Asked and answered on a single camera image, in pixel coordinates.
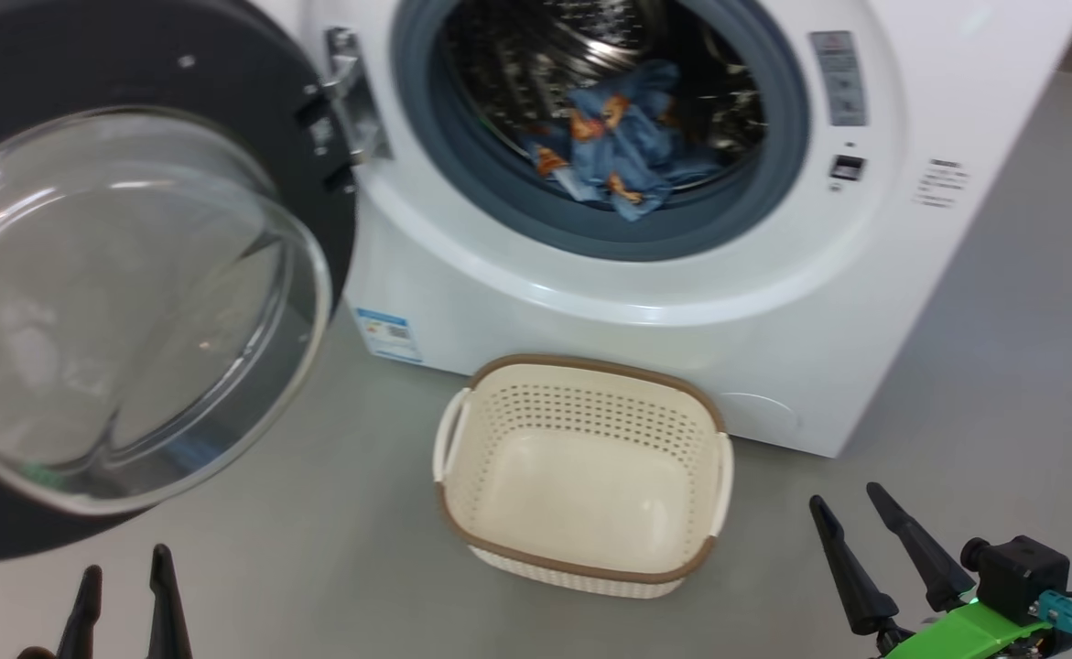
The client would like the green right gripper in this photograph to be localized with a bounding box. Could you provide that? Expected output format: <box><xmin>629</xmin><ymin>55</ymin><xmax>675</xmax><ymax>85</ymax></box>
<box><xmin>810</xmin><ymin>482</ymin><xmax>1055</xmax><ymax>659</ymax></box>

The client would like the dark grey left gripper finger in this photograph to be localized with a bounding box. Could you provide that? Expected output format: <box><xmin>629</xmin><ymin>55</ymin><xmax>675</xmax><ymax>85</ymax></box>
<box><xmin>58</xmin><ymin>565</ymin><xmax>103</xmax><ymax>659</ymax></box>
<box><xmin>146</xmin><ymin>544</ymin><xmax>193</xmax><ymax>659</ymax></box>

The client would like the washing machine glass door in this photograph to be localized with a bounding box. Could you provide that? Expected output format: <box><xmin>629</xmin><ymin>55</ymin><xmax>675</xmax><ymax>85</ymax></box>
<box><xmin>0</xmin><ymin>0</ymin><xmax>358</xmax><ymax>565</ymax></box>

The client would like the white front-load washing machine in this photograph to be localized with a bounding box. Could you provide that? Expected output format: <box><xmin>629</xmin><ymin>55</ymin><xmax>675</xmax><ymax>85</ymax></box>
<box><xmin>302</xmin><ymin>0</ymin><xmax>1072</xmax><ymax>459</ymax></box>

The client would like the metal door hinge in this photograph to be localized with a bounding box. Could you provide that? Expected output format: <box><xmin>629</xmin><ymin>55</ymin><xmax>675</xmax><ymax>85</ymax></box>
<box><xmin>298</xmin><ymin>27</ymin><xmax>392</xmax><ymax>193</ymax></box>

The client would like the steel washing machine drum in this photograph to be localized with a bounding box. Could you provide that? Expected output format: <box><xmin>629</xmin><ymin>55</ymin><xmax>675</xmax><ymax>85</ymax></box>
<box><xmin>444</xmin><ymin>0</ymin><xmax>765</xmax><ymax>195</ymax></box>

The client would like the round drain filter cover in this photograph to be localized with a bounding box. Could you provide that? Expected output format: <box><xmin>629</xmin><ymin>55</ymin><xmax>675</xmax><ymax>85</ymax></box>
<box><xmin>717</xmin><ymin>392</ymin><xmax>804</xmax><ymax>442</ymax></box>

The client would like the cream perforated laundry basket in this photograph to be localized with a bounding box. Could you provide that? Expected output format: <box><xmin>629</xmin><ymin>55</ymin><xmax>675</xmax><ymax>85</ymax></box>
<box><xmin>432</xmin><ymin>354</ymin><xmax>735</xmax><ymax>600</ymax></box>

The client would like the blue energy label sticker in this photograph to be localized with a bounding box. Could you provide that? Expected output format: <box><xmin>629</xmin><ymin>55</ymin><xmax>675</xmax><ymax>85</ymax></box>
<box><xmin>354</xmin><ymin>308</ymin><xmax>424</xmax><ymax>364</ymax></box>

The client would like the small printed text label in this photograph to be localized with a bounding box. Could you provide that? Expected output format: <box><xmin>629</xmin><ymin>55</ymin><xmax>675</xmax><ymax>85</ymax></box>
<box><xmin>915</xmin><ymin>157</ymin><xmax>969</xmax><ymax>210</ymax></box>

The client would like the grey warning sticker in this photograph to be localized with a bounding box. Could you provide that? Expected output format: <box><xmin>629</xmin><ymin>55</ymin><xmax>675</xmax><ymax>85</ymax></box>
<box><xmin>808</xmin><ymin>30</ymin><xmax>869</xmax><ymax>127</ymax></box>

